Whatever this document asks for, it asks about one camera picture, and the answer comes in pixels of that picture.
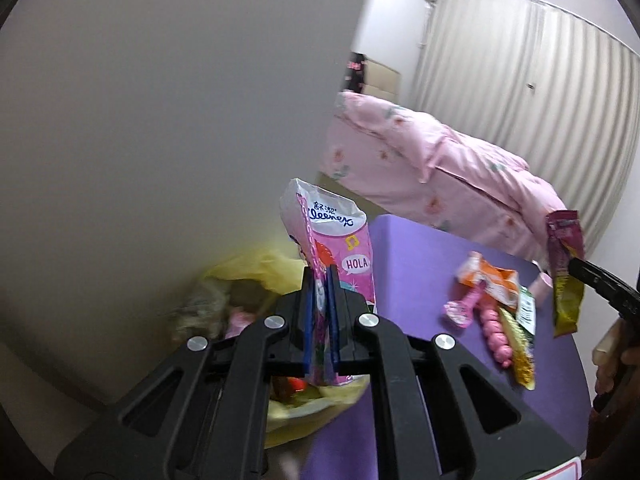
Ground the pink kleenex tissue pack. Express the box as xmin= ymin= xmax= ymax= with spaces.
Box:
xmin=279 ymin=178 xmax=375 ymax=386

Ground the pink yellow chips bag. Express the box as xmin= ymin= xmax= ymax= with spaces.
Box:
xmin=546 ymin=210 xmax=585 ymax=337

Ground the green white snack wrapper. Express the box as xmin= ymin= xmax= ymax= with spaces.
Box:
xmin=515 ymin=286 xmax=536 ymax=337

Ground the orange snack wrapper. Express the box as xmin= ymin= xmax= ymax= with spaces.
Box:
xmin=456 ymin=252 xmax=520 ymax=311

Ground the gold yellow snack wrapper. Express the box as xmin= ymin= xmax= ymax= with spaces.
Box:
xmin=497 ymin=307 xmax=536 ymax=391

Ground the yellow trash bag bin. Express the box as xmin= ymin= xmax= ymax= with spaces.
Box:
xmin=169 ymin=249 xmax=370 ymax=448

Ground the person's right hand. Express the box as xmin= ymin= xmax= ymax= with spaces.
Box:
xmin=591 ymin=318 xmax=638 ymax=394

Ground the pink cylindrical container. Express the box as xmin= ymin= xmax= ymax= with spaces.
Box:
xmin=528 ymin=272 xmax=553 ymax=304

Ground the purple table mat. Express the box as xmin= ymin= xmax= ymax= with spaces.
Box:
xmin=300 ymin=214 xmax=591 ymax=479

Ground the pink floral duvet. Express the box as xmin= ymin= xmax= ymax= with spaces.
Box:
xmin=320 ymin=91 xmax=565 ymax=262

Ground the black pink pillow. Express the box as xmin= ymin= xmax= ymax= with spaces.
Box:
xmin=343 ymin=52 xmax=367 ymax=93

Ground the beige bed frame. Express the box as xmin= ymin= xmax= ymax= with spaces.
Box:
xmin=317 ymin=58 xmax=401 ymax=219

